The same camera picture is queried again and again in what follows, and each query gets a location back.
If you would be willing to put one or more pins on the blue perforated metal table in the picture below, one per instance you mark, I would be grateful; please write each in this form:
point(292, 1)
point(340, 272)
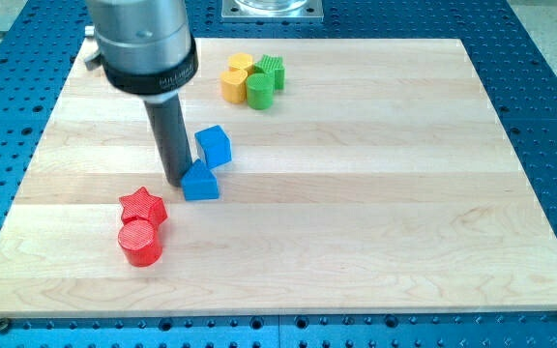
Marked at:
point(36, 57)

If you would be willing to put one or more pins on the blue cube block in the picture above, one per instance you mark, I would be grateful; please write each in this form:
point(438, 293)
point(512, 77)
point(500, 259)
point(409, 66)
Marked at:
point(213, 146)

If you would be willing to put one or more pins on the green star block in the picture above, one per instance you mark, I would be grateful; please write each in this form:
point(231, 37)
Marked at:
point(273, 67)

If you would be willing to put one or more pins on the red cylinder block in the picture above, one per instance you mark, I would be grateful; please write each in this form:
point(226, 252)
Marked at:
point(140, 242)

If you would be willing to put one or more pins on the yellow hexagon block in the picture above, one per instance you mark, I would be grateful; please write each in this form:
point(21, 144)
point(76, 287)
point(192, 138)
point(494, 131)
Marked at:
point(241, 62)

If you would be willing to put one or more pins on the red star block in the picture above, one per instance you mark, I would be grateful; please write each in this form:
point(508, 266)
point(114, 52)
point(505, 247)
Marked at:
point(143, 205)

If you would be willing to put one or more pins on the light wooden board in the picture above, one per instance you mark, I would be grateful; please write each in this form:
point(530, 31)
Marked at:
point(380, 180)

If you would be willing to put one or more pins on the green cylinder block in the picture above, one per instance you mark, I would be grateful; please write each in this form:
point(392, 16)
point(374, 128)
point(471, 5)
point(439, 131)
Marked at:
point(260, 91)

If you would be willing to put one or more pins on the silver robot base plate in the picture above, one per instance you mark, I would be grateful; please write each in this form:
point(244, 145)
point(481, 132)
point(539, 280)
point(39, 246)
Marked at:
point(241, 11)

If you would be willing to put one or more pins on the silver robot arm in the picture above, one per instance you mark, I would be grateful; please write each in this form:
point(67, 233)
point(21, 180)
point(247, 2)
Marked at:
point(147, 49)

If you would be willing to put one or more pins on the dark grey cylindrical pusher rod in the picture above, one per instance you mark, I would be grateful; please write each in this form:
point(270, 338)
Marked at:
point(168, 126)

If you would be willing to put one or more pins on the blue triangle block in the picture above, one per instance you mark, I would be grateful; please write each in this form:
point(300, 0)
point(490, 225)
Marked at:
point(199, 183)

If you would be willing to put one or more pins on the yellow heart block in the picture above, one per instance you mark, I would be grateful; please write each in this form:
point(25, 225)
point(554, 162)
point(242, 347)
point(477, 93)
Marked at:
point(233, 86)

